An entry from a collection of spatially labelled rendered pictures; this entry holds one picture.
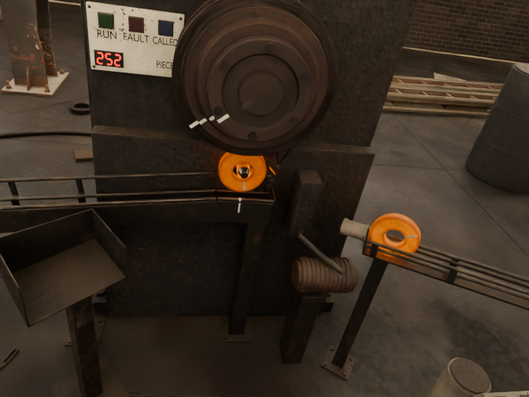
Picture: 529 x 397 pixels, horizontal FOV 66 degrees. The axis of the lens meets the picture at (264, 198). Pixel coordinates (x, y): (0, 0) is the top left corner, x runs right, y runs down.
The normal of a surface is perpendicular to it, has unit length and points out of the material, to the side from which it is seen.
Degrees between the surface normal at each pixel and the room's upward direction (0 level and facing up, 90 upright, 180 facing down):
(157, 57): 90
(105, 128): 0
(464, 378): 0
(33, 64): 90
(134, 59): 90
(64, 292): 5
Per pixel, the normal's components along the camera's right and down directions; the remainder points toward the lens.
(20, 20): 0.13, 0.57
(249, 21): -0.06, -0.46
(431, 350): 0.15, -0.82
